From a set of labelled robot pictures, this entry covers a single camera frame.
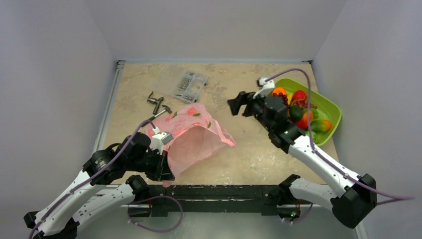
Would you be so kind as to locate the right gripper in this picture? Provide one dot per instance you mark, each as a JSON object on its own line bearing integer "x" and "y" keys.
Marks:
{"x": 252, "y": 105}

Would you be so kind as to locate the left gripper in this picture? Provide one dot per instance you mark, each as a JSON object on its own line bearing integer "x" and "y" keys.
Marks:
{"x": 163, "y": 171}

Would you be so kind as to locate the pink plastic bag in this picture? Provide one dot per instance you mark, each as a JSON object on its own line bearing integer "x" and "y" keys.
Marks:
{"x": 197, "y": 136}

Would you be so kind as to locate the fake green avocado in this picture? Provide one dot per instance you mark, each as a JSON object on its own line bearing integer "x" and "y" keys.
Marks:
{"x": 296, "y": 113}

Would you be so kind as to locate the fake dark grapes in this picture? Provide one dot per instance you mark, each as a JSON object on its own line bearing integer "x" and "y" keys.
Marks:
{"x": 284, "y": 99}

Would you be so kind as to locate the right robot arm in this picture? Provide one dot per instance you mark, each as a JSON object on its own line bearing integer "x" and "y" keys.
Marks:
{"x": 345, "y": 193}

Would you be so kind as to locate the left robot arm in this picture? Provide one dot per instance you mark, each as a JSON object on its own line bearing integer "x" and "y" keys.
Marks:
{"x": 76, "y": 207}

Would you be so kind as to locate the fake banana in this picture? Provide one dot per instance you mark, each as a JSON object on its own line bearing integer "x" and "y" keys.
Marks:
{"x": 289, "y": 98}

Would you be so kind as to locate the fake red strawberry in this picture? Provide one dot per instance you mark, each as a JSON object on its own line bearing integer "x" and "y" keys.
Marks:
{"x": 299, "y": 95}

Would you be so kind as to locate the fake red grapes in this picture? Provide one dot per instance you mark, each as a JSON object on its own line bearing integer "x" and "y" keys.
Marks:
{"x": 303, "y": 104}

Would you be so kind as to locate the fake green grapes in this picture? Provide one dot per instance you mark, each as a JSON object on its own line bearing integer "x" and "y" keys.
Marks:
{"x": 315, "y": 113}

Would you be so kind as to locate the fake mango green orange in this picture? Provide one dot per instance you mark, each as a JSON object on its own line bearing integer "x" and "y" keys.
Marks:
{"x": 321, "y": 125}

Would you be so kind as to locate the clear screw organizer box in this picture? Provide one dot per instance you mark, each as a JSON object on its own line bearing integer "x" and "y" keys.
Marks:
{"x": 190, "y": 86}

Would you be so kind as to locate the black metal clamp tool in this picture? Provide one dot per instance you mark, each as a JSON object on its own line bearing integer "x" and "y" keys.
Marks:
{"x": 156, "y": 101}

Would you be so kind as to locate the green plastic tray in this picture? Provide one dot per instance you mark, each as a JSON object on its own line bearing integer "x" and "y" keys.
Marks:
{"x": 325, "y": 107}

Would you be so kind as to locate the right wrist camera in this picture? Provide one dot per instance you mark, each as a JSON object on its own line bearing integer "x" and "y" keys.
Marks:
{"x": 265, "y": 86}

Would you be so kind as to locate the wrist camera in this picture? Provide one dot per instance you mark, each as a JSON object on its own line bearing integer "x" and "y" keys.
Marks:
{"x": 160, "y": 139}
{"x": 265, "y": 86}

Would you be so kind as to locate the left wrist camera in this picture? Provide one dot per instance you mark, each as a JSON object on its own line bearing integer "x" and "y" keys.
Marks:
{"x": 160, "y": 139}

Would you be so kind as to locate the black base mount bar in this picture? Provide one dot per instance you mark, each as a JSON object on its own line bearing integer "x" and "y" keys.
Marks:
{"x": 267, "y": 200}

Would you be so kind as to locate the aluminium frame rail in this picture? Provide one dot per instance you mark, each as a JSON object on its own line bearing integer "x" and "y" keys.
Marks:
{"x": 102, "y": 132}

